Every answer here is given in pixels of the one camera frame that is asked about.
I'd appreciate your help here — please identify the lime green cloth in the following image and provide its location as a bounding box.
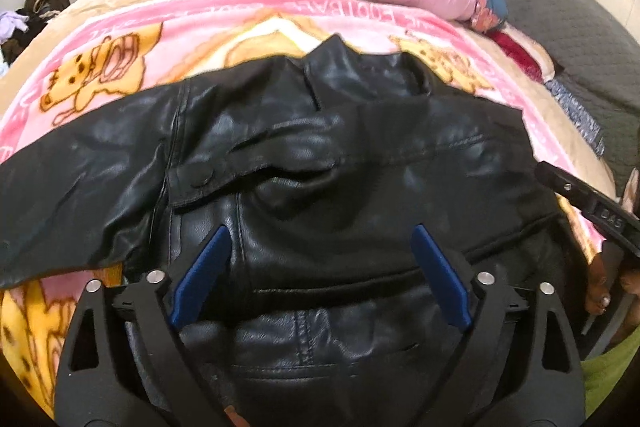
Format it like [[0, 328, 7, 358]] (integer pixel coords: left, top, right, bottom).
[[582, 334, 640, 415]]

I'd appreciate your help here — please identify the red cloth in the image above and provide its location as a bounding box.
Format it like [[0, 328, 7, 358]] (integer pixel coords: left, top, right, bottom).
[[487, 27, 556, 82]]

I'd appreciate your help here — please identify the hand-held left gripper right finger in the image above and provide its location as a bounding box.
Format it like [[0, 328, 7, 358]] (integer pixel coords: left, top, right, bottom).
[[410, 224, 586, 424]]

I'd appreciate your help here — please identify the blue white patterned cloth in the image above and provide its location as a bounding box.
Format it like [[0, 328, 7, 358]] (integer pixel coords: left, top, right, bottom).
[[545, 79, 606, 155]]

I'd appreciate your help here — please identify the grey quilted bedspread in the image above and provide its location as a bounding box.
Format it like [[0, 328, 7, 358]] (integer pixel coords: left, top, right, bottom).
[[470, 0, 640, 202]]

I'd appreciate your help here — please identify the pink cartoon printed blanket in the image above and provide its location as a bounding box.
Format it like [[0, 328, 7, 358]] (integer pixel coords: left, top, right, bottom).
[[0, 0, 618, 418]]

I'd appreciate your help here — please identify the person's right hand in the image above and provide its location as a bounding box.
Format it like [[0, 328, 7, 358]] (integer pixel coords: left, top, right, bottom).
[[584, 251, 640, 344]]

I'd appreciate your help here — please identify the black leather jacket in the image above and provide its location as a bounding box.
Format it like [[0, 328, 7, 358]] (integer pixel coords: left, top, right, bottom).
[[0, 34, 588, 427]]

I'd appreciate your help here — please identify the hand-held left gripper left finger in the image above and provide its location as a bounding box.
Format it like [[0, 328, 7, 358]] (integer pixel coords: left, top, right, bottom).
[[54, 225, 232, 424]]

